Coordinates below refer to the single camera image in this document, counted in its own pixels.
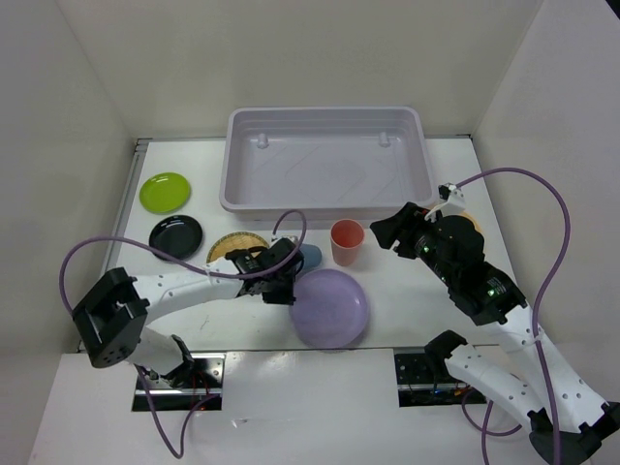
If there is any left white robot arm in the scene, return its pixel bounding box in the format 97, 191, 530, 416
72, 238, 304, 388

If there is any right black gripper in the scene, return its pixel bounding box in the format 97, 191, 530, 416
368, 201, 457, 284

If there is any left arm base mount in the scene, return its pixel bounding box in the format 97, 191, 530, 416
141, 352, 226, 412

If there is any blue plastic cup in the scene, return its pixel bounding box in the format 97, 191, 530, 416
297, 244, 323, 275

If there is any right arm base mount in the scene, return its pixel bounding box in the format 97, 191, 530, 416
393, 348, 486, 408

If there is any lavender plastic bin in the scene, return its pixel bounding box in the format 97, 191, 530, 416
219, 107, 438, 220

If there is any salmon pink plastic cup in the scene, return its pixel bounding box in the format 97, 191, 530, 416
330, 219, 365, 266

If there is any purple plastic plate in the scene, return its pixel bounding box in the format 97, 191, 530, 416
289, 268, 370, 350

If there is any black glossy plate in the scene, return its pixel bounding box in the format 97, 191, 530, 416
148, 215, 203, 260

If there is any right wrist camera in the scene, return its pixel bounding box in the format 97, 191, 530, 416
439, 183, 466, 212

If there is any lime green plate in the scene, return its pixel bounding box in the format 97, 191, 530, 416
139, 172, 191, 214

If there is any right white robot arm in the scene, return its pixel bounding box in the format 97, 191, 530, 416
370, 202, 619, 464

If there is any cream yellow plastic plate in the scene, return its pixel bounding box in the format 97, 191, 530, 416
459, 211, 483, 234

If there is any woven bamboo plate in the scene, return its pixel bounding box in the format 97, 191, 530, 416
206, 232, 268, 263

